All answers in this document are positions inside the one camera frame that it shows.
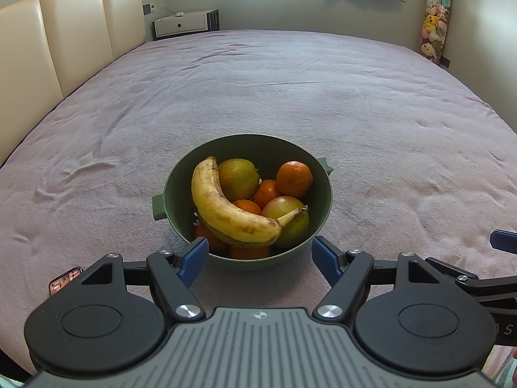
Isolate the orange tangerine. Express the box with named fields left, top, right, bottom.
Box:
left=232, top=199, right=262, bottom=216
left=276, top=161, right=314, bottom=199
left=195, top=224, right=229, bottom=251
left=252, top=179, right=282, bottom=210
left=229, top=244, right=270, bottom=260

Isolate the white bedside cabinet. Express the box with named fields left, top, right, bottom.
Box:
left=151, top=8, right=221, bottom=41

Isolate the smartphone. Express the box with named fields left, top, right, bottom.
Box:
left=48, top=266, right=84, bottom=297

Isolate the spotted yellow banana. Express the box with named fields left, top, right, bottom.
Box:
left=191, top=156, right=309, bottom=249

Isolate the cream padded headboard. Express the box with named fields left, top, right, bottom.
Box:
left=0, top=0, right=146, bottom=166

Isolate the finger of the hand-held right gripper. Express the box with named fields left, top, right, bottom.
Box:
left=426, top=257, right=517, bottom=300
left=490, top=230, right=517, bottom=251

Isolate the yellow-green pear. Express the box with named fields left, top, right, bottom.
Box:
left=260, top=196, right=310, bottom=250
left=218, top=158, right=260, bottom=203

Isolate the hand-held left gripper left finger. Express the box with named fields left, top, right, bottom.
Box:
left=75, top=236, right=209, bottom=320

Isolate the mauve bed blanket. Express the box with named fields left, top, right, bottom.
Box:
left=0, top=29, right=517, bottom=381

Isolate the green plastic colander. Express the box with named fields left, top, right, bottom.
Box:
left=152, top=134, right=334, bottom=272

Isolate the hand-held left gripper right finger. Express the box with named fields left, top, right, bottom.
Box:
left=312, top=235, right=443, bottom=320

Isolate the hanging rack of plush toys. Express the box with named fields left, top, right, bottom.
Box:
left=420, top=0, right=454, bottom=65

